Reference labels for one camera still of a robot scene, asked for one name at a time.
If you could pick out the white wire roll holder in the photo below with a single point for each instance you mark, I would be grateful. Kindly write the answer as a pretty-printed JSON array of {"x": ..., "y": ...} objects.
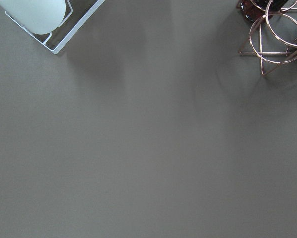
[{"x": 77, "y": 12}]

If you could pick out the copper wire bottle rack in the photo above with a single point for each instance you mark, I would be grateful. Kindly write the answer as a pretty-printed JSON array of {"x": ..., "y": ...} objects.
[{"x": 272, "y": 34}]

